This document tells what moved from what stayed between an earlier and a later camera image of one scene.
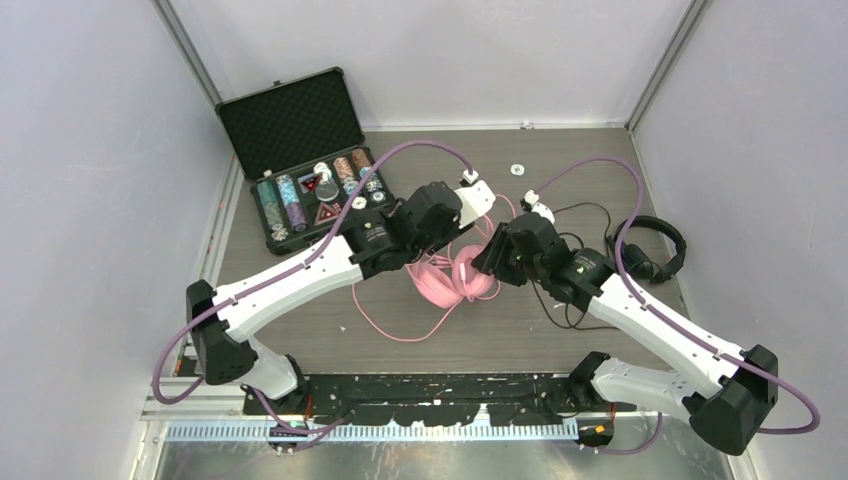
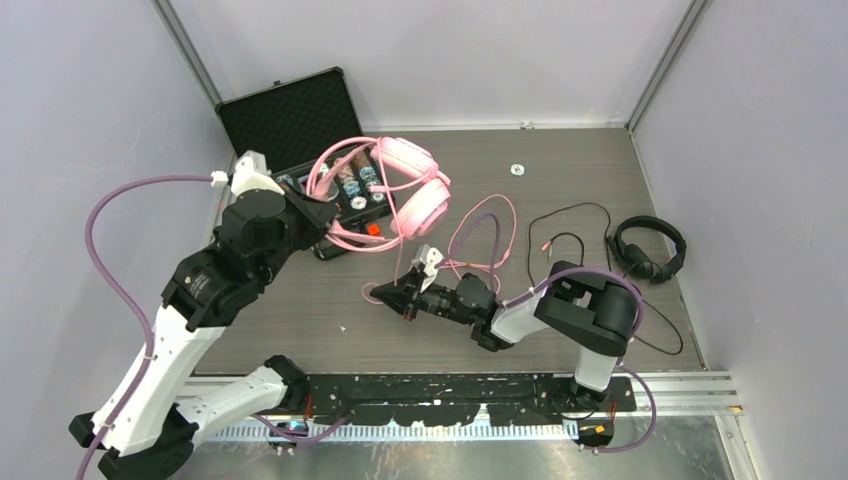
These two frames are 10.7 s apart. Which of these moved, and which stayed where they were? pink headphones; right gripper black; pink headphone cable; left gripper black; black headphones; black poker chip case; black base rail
Moved: pink headphone cable; left gripper black; right gripper black; pink headphones
Stayed: black poker chip case; black base rail; black headphones
